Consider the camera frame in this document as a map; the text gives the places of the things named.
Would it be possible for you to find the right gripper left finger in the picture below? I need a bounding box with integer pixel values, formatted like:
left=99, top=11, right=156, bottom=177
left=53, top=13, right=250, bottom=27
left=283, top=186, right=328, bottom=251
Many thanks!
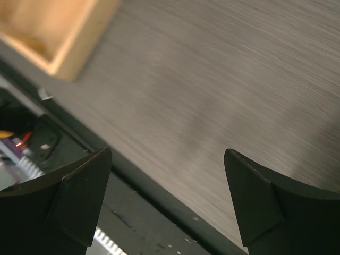
left=1, top=148, right=112, bottom=254

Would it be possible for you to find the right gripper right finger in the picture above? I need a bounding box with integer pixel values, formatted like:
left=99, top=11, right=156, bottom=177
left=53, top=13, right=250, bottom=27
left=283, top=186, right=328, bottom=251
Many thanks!
left=224, top=149, right=339, bottom=255

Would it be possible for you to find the orange plastic hanger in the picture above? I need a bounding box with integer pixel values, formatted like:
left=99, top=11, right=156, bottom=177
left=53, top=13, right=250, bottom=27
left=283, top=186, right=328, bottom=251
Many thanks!
left=0, top=130, right=13, bottom=139

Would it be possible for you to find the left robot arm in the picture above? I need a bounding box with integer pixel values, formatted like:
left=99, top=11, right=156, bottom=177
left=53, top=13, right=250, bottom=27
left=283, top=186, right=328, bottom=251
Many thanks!
left=1, top=88, right=36, bottom=135

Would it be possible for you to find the wooden clothes rack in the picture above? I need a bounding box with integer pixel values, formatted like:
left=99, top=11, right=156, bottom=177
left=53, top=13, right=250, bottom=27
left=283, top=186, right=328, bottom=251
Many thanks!
left=1, top=0, right=122, bottom=81

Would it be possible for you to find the white slotted cable duct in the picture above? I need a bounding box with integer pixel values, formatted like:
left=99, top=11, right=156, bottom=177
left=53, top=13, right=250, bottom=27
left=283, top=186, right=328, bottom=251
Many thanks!
left=1, top=141, right=126, bottom=254

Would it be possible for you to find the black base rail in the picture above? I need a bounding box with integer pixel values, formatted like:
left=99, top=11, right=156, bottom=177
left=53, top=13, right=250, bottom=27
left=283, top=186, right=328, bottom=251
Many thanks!
left=1, top=45, right=243, bottom=254

